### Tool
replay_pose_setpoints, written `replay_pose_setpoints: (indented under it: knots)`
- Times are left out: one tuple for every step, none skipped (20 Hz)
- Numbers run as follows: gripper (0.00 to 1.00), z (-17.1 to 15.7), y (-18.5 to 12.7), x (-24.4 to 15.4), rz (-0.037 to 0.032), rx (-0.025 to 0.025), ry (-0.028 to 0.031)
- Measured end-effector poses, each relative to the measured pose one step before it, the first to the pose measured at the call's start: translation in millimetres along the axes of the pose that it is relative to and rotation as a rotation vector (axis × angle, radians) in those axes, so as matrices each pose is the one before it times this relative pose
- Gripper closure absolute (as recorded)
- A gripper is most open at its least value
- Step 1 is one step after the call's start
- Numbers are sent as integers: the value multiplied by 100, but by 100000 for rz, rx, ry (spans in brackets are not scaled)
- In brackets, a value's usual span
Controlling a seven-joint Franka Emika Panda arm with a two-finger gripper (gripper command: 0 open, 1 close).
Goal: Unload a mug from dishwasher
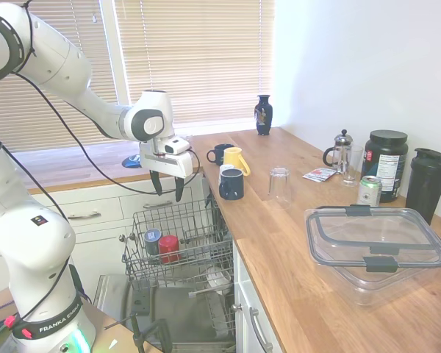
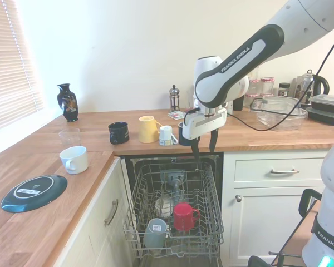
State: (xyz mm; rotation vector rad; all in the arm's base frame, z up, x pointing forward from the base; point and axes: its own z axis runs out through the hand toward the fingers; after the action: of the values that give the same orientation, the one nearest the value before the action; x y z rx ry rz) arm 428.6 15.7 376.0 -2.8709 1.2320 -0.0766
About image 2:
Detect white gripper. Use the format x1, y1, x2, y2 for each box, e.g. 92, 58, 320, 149
183, 108, 228, 162

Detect red mug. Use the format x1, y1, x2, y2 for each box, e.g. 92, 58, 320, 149
173, 202, 201, 232

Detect dark cylindrical mug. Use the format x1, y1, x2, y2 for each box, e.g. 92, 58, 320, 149
178, 121, 191, 147

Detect small white mug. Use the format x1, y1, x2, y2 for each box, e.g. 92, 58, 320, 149
159, 125, 179, 146

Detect yellow mug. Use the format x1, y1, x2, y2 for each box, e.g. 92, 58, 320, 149
138, 115, 164, 144

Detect built-in dishwasher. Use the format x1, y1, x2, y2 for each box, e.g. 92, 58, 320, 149
119, 151, 225, 267

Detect navy mug white print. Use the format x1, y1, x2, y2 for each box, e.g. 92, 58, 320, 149
108, 121, 130, 145

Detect grey mug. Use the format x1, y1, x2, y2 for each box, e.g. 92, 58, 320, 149
143, 218, 170, 249

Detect wide white mug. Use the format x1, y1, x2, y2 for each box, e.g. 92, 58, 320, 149
59, 145, 89, 175

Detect red white sachet packets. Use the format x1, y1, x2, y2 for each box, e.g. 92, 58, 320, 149
167, 110, 188, 120

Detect clear drinking glass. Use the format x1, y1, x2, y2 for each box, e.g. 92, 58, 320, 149
186, 89, 196, 111

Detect black shaker bottle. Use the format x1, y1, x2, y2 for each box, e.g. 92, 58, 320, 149
233, 94, 245, 111

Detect glass French press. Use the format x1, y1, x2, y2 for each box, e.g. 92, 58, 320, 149
168, 85, 181, 112

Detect white drawer front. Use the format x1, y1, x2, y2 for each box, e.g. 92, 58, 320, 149
60, 157, 129, 267
233, 158, 328, 183

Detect jar red checked lid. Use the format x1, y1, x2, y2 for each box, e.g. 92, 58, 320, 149
260, 77, 276, 96
244, 93, 261, 109
248, 79, 262, 97

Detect white bowl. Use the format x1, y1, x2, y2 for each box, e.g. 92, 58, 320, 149
155, 194, 175, 219

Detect clear plastic storage container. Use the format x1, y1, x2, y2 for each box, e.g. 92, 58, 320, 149
256, 107, 309, 132

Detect clear lid dark rim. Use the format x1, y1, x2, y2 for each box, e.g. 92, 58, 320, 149
249, 95, 301, 112

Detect brown jar dark lid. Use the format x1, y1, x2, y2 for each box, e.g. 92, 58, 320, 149
278, 82, 291, 97

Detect white cabinet door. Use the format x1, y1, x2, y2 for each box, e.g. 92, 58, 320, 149
233, 187, 321, 267

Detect black clamp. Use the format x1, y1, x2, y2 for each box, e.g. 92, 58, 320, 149
247, 250, 298, 267
299, 188, 322, 217

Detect black takeaway container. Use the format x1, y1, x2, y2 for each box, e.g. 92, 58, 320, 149
308, 93, 334, 110
306, 107, 334, 127

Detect clear plastic cup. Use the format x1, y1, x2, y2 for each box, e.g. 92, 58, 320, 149
58, 127, 81, 148

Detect black painted vase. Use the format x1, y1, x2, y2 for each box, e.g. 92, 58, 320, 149
57, 82, 79, 123

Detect dark teal plate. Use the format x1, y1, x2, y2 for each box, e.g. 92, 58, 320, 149
0, 174, 68, 214

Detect beige window blind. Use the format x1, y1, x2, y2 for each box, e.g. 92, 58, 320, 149
0, 0, 45, 134

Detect grey wire dishwasher rack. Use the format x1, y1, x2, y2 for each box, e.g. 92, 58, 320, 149
122, 162, 225, 259

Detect metal drawer handle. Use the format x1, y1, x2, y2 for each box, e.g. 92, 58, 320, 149
104, 199, 119, 226
269, 168, 301, 175

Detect steel kettle black handle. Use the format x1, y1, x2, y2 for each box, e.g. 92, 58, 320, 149
296, 69, 331, 109

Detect black cable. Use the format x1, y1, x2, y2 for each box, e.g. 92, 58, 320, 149
225, 23, 334, 131

